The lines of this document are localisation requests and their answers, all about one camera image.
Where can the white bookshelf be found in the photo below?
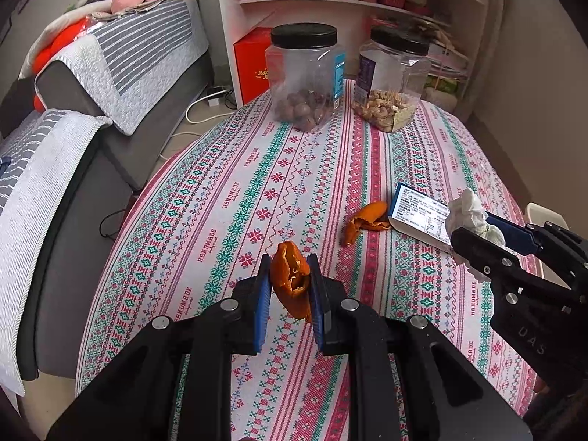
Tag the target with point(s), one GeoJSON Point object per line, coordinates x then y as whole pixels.
{"type": "Point", "coordinates": [474, 24]}

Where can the white bag on floor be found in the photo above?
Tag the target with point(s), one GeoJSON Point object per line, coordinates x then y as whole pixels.
{"type": "Point", "coordinates": [446, 101]}

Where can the patterned red green tablecloth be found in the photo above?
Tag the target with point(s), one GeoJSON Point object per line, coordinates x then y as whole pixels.
{"type": "Point", "coordinates": [210, 214]}

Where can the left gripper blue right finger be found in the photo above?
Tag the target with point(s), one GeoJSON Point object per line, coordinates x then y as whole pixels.
{"type": "Point", "coordinates": [407, 380]}

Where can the stack of books and papers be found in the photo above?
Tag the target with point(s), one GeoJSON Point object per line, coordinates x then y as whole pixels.
{"type": "Point", "coordinates": [449, 65]}

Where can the red gift box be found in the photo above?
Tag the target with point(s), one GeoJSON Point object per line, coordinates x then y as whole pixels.
{"type": "Point", "coordinates": [251, 65]}

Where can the clear jar with brown nuts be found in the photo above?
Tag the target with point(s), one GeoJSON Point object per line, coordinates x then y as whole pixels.
{"type": "Point", "coordinates": [305, 71]}

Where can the orange peel piece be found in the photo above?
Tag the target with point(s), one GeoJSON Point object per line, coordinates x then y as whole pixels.
{"type": "Point", "coordinates": [290, 280]}
{"type": "Point", "coordinates": [372, 217]}

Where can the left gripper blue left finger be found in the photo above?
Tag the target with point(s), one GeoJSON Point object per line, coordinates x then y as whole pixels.
{"type": "Point", "coordinates": [172, 380]}

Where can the white tissue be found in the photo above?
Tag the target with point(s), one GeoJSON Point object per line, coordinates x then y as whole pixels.
{"type": "Point", "coordinates": [467, 212]}

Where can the clear jar with cashews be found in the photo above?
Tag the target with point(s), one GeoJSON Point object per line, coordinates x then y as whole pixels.
{"type": "Point", "coordinates": [393, 68]}

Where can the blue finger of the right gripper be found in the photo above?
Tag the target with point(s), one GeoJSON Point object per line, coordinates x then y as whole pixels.
{"type": "Point", "coordinates": [517, 238]}
{"type": "Point", "coordinates": [481, 256]}

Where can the grey sofa with striped cover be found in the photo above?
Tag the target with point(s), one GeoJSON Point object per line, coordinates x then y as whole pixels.
{"type": "Point", "coordinates": [112, 98]}

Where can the blue white carton box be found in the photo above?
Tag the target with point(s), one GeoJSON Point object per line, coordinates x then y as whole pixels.
{"type": "Point", "coordinates": [415, 214]}

